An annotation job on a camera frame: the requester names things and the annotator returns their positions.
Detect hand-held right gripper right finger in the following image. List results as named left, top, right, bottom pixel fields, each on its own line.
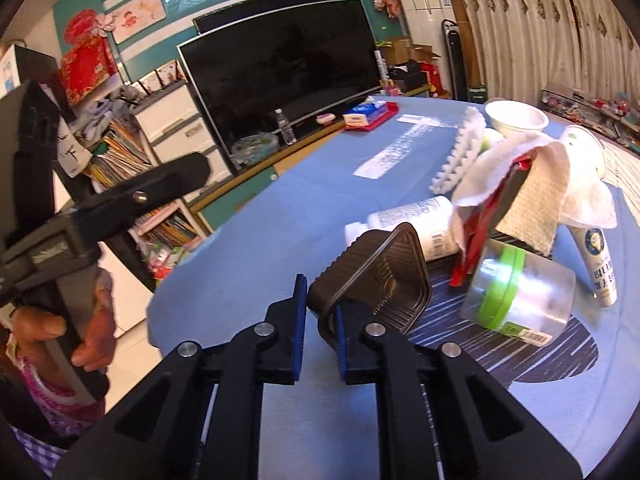
left=334, top=304, right=583, bottom=480

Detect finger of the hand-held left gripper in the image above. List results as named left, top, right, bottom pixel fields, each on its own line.
left=75, top=152, right=211, bottom=241

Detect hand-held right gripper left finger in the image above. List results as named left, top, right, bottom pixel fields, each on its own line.
left=52, top=274, right=308, bottom=480

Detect black plastic tray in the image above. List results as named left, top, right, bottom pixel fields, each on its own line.
left=306, top=222, right=432, bottom=353

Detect red foil wrapper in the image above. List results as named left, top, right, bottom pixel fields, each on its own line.
left=449, top=152, right=536, bottom=288

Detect person's left hand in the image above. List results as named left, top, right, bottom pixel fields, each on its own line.
left=12, top=267, right=116, bottom=373

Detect stack of colourful books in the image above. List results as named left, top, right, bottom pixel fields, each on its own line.
left=82, top=120, right=211, bottom=251

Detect white drawer cabinet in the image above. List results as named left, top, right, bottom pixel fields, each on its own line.
left=131, top=80, right=233, bottom=196

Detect teal television stand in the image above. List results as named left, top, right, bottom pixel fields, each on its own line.
left=187, top=120, right=351, bottom=236

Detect glass bowl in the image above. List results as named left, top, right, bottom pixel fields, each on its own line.
left=231, top=132, right=280, bottom=168

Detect row of picture frames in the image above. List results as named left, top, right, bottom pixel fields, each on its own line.
left=137, top=59, right=187, bottom=97

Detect blue star blanket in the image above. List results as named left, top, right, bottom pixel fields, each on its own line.
left=147, top=94, right=636, bottom=480

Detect red embroidered cloth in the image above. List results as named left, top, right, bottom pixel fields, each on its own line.
left=59, top=10, right=121, bottom=106

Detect white plastic bottle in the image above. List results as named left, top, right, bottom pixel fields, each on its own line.
left=345, top=195, right=466, bottom=263

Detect clear water bottle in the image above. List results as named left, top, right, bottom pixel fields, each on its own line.
left=274, top=108, right=297, bottom=147

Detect black flat television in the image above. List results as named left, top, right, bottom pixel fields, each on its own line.
left=176, top=0, right=383, bottom=171

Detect clear jar with green lid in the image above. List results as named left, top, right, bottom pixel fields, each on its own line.
left=460, top=237, right=577, bottom=346

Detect purple checkered clothing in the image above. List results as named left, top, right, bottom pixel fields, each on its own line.
left=7, top=425, right=68, bottom=478

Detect blue tissue pack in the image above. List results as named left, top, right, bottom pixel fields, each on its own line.
left=342, top=101, right=388, bottom=128

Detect white paper towel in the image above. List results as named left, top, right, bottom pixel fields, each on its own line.
left=450, top=132, right=618, bottom=256

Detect green label drink bottle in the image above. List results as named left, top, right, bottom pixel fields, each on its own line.
left=480, top=127, right=505, bottom=156

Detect white rolled paper tube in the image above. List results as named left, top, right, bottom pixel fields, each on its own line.
left=375, top=50, right=391, bottom=92

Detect white cream tube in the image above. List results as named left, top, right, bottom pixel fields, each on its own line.
left=575, top=225, right=618, bottom=308

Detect black box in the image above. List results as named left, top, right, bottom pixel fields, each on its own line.
left=390, top=67, right=431, bottom=96

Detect red gift box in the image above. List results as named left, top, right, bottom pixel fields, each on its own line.
left=420, top=62, right=447, bottom=98

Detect open cardboard boxes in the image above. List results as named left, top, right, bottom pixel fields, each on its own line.
left=385, top=35, right=442, bottom=68

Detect black tower fan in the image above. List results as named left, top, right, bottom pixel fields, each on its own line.
left=441, top=19, right=473, bottom=103

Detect beige patterned cloth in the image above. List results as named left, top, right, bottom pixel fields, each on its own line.
left=597, top=135, right=640, bottom=201

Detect low glass shelf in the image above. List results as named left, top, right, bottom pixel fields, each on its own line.
left=540, top=82, right=640, bottom=153

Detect beige curtain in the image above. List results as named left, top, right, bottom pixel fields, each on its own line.
left=440, top=0, right=640, bottom=131

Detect wall poster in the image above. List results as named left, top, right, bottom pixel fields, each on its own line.
left=109, top=0, right=167, bottom=45

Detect black wall screen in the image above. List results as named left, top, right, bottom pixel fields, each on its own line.
left=192, top=0, right=326, bottom=36

